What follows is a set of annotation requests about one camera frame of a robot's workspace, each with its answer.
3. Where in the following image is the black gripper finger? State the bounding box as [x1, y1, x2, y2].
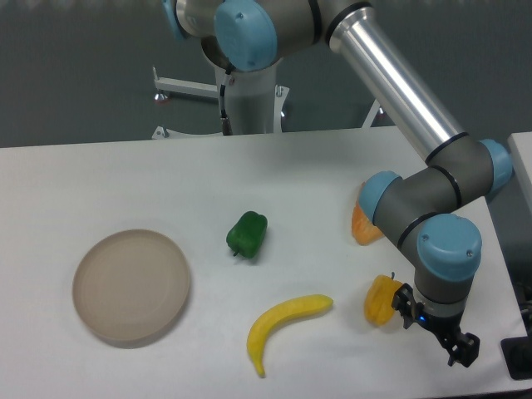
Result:
[392, 283, 418, 329]
[434, 328, 480, 367]

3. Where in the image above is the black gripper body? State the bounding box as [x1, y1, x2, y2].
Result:
[411, 298, 464, 337]

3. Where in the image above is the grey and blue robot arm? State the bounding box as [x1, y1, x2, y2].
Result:
[162, 1, 513, 367]

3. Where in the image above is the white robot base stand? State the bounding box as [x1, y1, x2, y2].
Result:
[150, 66, 392, 140]

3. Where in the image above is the yellow bell pepper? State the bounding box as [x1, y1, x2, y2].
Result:
[363, 274, 403, 327]

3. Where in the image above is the orange bell pepper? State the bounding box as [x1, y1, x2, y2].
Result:
[351, 182, 384, 246]

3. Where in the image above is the green bell pepper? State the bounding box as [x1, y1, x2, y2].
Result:
[226, 211, 268, 259]

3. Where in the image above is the black device at right edge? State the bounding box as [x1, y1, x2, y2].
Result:
[500, 282, 532, 381]

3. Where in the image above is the yellow banana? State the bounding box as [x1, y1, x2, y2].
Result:
[246, 294, 333, 378]

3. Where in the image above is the white side table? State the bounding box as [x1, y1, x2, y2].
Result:
[508, 132, 532, 207]

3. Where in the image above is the beige round plate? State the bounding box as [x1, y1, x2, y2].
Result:
[71, 229, 191, 348]

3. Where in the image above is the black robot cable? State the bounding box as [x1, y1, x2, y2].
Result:
[219, 62, 234, 136]

